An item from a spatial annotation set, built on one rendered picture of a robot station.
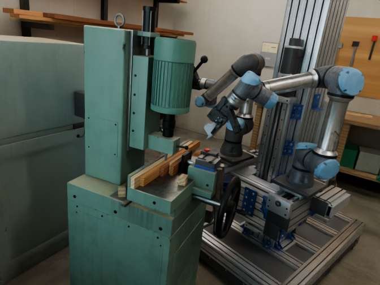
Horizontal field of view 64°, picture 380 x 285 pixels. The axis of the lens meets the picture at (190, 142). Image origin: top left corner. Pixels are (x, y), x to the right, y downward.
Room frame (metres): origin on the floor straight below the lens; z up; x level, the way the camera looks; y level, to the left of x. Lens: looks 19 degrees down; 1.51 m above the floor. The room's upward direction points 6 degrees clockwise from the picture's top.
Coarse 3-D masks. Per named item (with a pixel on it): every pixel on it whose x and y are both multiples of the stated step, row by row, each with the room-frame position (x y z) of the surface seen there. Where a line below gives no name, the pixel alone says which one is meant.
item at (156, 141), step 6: (156, 132) 1.38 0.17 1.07; (150, 138) 1.33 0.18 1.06; (156, 138) 1.32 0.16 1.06; (162, 138) 1.31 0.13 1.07; (168, 138) 1.32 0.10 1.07; (174, 138) 1.33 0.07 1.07; (150, 144) 1.33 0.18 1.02; (156, 144) 1.32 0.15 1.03; (162, 144) 1.31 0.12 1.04; (168, 144) 1.30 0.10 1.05; (174, 144) 1.30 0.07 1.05; (162, 150) 1.31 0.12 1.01; (168, 150) 1.30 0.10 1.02; (174, 150) 1.30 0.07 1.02
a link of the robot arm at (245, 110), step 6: (258, 54) 2.01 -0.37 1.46; (258, 60) 1.94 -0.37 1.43; (264, 60) 2.03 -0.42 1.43; (258, 66) 1.95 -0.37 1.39; (258, 72) 1.97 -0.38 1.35; (246, 102) 1.98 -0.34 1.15; (252, 102) 1.99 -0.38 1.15; (240, 108) 2.00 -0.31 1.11; (246, 108) 1.98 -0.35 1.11; (252, 108) 2.00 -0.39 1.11; (240, 114) 1.98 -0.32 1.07; (246, 114) 1.97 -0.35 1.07; (246, 120) 1.96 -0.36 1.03; (252, 120) 1.99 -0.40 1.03; (252, 126) 2.01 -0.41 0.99
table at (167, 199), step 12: (192, 156) 1.55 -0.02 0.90; (156, 180) 1.21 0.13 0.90; (168, 180) 1.23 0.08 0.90; (192, 180) 1.25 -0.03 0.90; (132, 192) 1.12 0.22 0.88; (144, 192) 1.10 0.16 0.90; (156, 192) 1.11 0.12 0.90; (168, 192) 1.12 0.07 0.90; (180, 192) 1.13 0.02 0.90; (192, 192) 1.24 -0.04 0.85; (204, 192) 1.22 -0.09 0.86; (144, 204) 1.09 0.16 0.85; (156, 204) 1.07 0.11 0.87; (168, 204) 1.05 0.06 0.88
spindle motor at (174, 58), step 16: (160, 48) 1.27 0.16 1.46; (176, 48) 1.25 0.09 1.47; (192, 48) 1.29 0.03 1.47; (160, 64) 1.27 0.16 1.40; (176, 64) 1.26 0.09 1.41; (192, 64) 1.31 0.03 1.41; (160, 80) 1.27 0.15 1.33; (176, 80) 1.26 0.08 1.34; (192, 80) 1.34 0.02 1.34; (160, 96) 1.27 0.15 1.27; (176, 96) 1.26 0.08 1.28; (160, 112) 1.26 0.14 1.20; (176, 112) 1.26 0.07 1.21
